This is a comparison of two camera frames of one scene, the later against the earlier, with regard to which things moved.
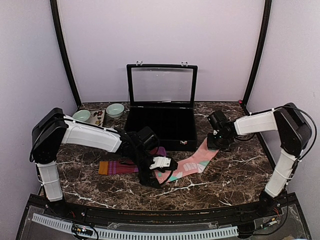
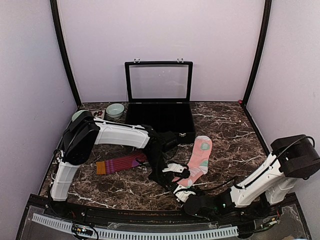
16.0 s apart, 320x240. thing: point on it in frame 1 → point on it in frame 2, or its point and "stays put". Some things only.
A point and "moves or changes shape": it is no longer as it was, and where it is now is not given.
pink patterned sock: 195,163 moves or changes shape
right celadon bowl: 115,110 stays put
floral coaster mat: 97,117 stays put
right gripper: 211,144 → 179,199
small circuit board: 85,231 stays put
